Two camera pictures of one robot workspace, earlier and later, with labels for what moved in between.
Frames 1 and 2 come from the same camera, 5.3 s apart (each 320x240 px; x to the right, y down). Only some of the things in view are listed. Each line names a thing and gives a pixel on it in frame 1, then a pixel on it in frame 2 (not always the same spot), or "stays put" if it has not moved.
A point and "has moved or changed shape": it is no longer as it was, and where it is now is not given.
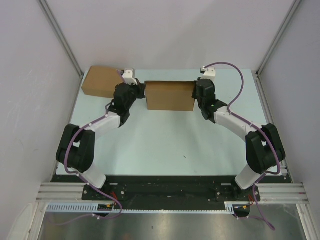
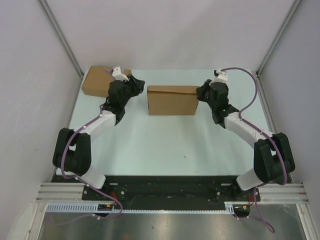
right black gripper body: x=194 y=96 to x=212 y=103
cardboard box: x=170 y=95 has moved or changed shape
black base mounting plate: x=170 y=189 stays put
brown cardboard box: x=101 y=82 stays put
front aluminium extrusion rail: x=268 y=193 stays put
